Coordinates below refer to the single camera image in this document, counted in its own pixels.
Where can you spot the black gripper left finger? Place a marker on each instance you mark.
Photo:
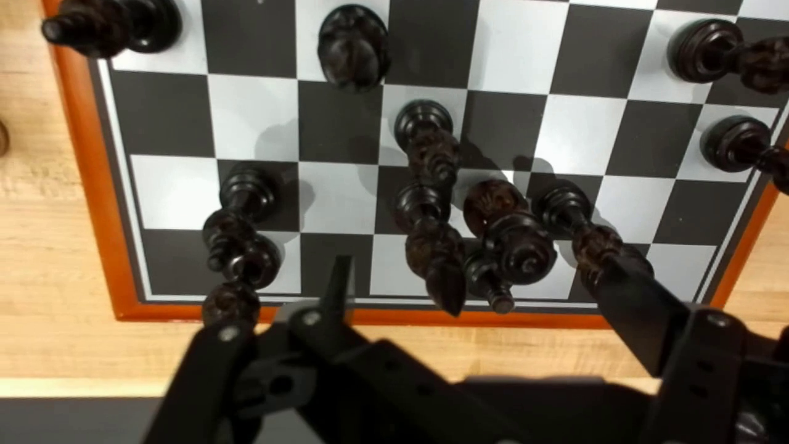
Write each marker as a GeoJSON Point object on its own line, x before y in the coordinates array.
{"type": "Point", "coordinates": [200, 400]}

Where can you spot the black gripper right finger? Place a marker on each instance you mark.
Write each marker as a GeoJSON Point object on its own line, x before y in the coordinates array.
{"type": "Point", "coordinates": [721, 382]}

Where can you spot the black chess piece left pair lower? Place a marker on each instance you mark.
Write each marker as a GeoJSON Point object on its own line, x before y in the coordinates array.
{"type": "Point", "coordinates": [241, 284]}

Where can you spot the black chess piece pair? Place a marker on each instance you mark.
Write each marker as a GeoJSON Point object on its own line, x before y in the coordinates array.
{"type": "Point", "coordinates": [246, 199]}
{"type": "Point", "coordinates": [241, 284]}

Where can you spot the black chess piece left pair upper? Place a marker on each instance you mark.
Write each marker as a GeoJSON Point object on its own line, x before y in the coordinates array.
{"type": "Point", "coordinates": [246, 199]}

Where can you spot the black chess piece left corner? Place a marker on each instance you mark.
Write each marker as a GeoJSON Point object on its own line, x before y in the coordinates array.
{"type": "Point", "coordinates": [107, 28]}

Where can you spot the chess board with orange frame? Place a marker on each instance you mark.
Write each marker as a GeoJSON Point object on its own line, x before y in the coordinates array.
{"type": "Point", "coordinates": [265, 139]}

